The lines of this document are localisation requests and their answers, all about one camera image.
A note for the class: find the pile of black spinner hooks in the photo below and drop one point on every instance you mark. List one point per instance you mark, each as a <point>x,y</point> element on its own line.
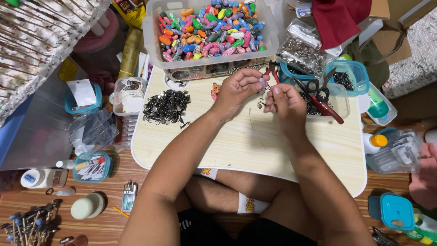
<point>166,106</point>

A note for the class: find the blue-rimmed tub of black hooks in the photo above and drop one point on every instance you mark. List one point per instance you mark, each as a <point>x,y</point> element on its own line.
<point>348,78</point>

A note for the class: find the large translucent storage box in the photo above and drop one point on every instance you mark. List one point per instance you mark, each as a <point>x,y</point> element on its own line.
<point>37,129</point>

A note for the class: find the blue tub with white card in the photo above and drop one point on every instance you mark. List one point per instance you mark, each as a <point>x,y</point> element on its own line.
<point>82,99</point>

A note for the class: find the heap of colourful fishing lures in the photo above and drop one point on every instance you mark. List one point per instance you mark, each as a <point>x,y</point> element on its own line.
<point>211,32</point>

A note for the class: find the foam board with skewers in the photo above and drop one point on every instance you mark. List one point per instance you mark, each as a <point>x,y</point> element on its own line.
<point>37,37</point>

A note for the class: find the white nozzle cap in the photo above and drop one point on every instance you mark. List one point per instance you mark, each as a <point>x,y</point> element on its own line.
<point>63,192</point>

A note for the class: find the white bottle with blue label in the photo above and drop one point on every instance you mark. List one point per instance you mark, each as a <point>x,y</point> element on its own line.
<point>42,178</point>

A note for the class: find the light wood lap table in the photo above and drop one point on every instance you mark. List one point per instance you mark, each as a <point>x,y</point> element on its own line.
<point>211,143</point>

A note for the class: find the clear tub of clear packets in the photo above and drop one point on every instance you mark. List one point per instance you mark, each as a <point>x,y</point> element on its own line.
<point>397,153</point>

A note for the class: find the gold roll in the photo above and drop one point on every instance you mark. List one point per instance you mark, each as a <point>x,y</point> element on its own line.
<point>130,51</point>

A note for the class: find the clear tub with green bottle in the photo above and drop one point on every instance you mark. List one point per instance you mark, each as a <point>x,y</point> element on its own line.
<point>379,104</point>

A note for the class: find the cardboard box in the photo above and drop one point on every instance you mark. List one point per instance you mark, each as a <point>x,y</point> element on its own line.
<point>392,37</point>

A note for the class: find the person's right hand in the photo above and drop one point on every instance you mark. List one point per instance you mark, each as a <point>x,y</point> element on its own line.
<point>292,109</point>

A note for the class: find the person's legs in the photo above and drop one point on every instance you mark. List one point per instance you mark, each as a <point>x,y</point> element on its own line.
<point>239,191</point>

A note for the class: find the black hook with spinner blade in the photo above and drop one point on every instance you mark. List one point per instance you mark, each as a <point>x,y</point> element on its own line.
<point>260,102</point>

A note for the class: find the blue-rimmed plastic tub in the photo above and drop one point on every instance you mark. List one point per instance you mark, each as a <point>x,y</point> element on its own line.
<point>288,73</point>

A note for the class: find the sticker-covered box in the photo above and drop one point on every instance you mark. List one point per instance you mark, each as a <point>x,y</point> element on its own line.
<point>211,70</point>

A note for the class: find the plastic bag of silver blades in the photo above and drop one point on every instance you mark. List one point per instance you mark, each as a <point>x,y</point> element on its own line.
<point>302,51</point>

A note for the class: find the small white bottle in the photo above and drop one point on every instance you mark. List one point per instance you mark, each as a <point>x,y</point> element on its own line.
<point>65,164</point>

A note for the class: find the yellow pencil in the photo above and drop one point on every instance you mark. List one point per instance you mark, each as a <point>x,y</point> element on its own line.
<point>120,211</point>

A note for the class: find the person's left hand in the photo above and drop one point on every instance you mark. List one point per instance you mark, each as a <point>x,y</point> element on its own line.
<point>232,94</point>

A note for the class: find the green and white packet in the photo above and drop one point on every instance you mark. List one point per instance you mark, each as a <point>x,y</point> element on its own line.
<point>425,229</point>

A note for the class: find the clear tub of printed cards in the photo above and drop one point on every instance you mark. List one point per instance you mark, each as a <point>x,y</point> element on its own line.
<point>129,95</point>

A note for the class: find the clear plastic bin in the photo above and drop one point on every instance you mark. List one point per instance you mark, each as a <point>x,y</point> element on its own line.
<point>150,41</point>

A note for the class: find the white sock with yellow print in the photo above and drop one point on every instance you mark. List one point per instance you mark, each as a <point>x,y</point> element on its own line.
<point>251,204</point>
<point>206,172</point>

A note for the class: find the red cloth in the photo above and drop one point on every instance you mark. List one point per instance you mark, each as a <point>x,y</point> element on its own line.
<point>338,20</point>

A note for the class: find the clear tub of black hooks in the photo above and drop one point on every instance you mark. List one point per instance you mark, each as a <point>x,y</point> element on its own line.
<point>339,102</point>

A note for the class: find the white bottle with orange cap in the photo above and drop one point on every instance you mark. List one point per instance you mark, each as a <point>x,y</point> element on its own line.
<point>374,141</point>

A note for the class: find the small blue-lidded container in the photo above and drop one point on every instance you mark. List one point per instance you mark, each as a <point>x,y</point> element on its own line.
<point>396,210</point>

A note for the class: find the blue-rimmed tub with glue stick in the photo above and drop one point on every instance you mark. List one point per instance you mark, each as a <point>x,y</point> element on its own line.
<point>92,167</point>

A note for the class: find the black shorts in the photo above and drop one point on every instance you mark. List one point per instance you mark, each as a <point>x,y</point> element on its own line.
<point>245,232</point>

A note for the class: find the pink tub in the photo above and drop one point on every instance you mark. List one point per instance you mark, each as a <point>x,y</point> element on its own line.
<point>99,34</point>

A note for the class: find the bunch of lures on skewers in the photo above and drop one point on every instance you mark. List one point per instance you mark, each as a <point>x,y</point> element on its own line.
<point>29,222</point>

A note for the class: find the heap of clear plastic sleeves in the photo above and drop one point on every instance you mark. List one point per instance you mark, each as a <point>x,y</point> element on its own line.
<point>94,129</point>

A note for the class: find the white round jar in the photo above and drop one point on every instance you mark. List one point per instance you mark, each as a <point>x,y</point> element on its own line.
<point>87,206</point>

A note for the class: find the yellow packet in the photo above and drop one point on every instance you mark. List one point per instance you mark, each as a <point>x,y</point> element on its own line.
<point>129,12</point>

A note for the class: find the small purple fishing lure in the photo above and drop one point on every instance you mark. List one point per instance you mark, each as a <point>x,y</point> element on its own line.
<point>263,81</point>

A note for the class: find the speckled mattress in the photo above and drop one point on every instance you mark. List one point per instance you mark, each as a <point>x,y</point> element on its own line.
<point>414,51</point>

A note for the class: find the orange fishing lure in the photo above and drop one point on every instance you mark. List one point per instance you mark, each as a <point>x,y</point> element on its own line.
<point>215,90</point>

